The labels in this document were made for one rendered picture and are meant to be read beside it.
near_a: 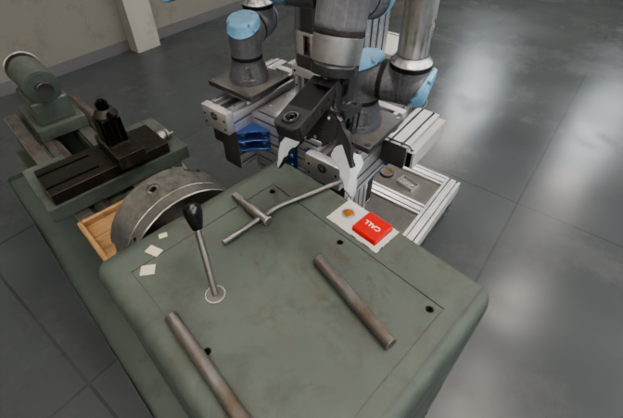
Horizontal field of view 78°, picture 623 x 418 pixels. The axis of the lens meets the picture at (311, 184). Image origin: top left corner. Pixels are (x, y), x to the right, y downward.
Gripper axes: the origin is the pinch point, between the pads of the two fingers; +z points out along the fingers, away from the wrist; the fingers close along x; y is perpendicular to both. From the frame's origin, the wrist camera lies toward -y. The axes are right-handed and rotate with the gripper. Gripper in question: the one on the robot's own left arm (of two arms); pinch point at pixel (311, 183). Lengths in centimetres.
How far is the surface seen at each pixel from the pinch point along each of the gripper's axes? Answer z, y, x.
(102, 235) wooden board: 52, 3, 77
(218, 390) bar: 21.2, -26.2, -4.1
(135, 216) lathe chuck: 21.9, -7.1, 40.7
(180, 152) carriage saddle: 38, 44, 87
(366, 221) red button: 11.7, 13.7, -6.4
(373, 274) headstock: 15.6, 4.2, -13.1
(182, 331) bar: 19.9, -23.2, 6.7
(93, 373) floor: 143, 1, 103
